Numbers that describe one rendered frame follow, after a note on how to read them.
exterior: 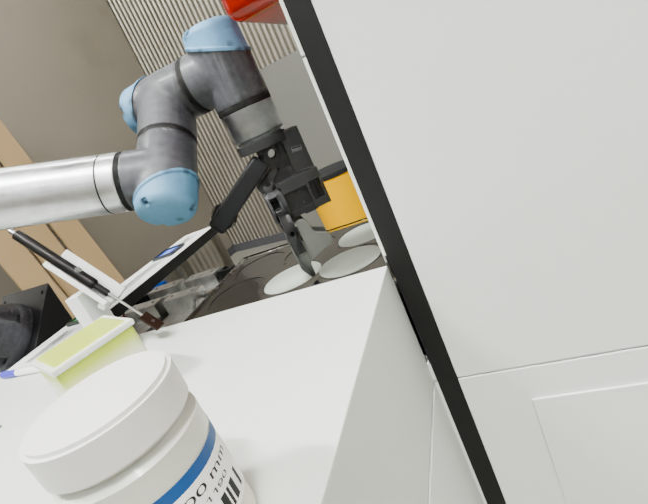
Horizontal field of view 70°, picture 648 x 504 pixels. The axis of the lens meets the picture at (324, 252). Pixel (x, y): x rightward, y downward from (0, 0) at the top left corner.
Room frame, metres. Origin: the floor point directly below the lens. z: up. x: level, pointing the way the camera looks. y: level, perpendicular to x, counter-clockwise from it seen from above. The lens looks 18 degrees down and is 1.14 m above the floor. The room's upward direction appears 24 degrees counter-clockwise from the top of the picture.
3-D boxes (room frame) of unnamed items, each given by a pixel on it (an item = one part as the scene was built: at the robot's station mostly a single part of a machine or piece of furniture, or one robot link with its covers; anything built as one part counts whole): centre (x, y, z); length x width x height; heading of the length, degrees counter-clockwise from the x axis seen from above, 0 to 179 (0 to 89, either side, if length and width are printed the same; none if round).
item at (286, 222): (0.63, 0.03, 1.00); 0.05 x 0.02 x 0.09; 6
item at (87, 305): (0.52, 0.26, 1.03); 0.06 x 0.04 x 0.13; 67
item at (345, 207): (3.19, -0.27, 0.33); 0.43 x 0.41 x 0.66; 55
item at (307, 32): (0.79, -0.22, 1.02); 0.81 x 0.03 x 0.40; 157
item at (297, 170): (0.65, 0.01, 1.06); 0.09 x 0.08 x 0.12; 96
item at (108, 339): (0.40, 0.23, 1.00); 0.07 x 0.07 x 0.07; 41
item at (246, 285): (0.70, 0.06, 0.90); 0.34 x 0.34 x 0.01; 67
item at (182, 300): (0.86, 0.28, 0.89); 0.08 x 0.03 x 0.03; 67
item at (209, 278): (0.94, 0.25, 0.89); 0.08 x 0.03 x 0.03; 67
